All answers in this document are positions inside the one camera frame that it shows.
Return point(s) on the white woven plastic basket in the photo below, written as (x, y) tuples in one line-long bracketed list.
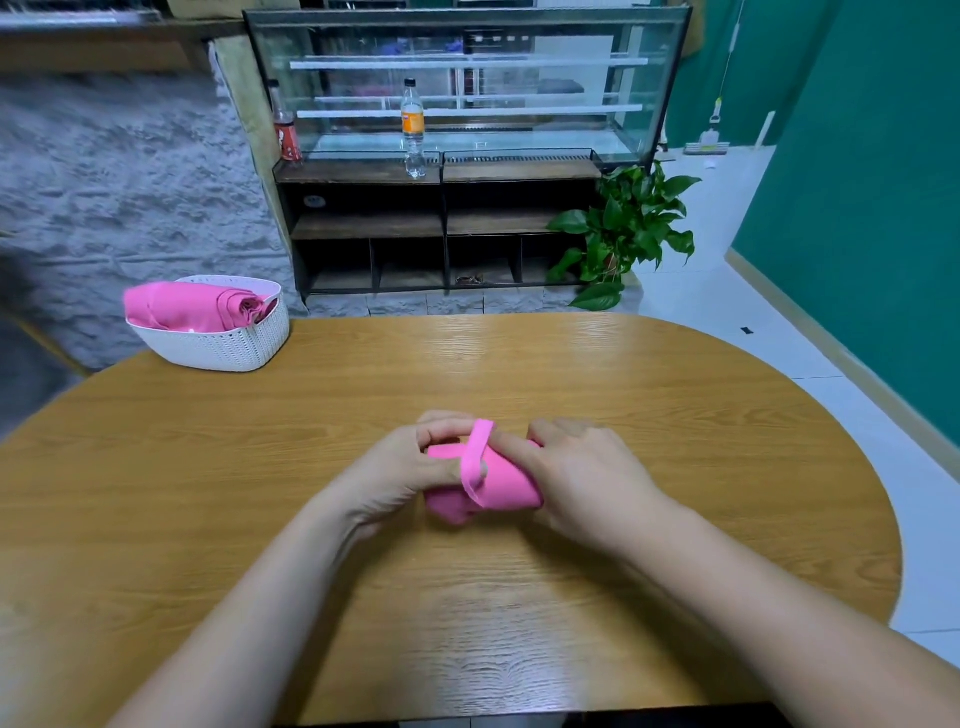
[(225, 345)]

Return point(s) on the clear bottle with orange label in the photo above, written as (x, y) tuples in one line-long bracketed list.
[(413, 128)]

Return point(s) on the green potted plant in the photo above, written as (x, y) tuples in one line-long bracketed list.
[(623, 233)]

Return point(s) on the white mop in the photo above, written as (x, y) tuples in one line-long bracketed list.
[(707, 146)]

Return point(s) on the pink towel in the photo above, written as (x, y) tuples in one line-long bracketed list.
[(188, 305)]

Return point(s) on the pile of pink cloths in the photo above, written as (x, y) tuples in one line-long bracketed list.
[(503, 480)]

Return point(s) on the wooden bar counter top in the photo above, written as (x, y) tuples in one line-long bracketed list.
[(105, 45)]

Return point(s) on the person's right forearm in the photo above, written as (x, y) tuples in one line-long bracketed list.
[(810, 630)]

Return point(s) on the glass display case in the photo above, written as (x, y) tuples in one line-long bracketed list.
[(480, 83)]

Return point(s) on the person's left hand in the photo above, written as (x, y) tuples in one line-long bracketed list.
[(398, 473)]

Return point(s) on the person's left forearm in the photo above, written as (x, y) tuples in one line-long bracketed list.
[(240, 645)]

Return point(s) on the person's right hand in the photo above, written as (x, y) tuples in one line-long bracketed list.
[(593, 483)]

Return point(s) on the red label cola bottle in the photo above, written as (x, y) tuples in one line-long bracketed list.
[(287, 135)]

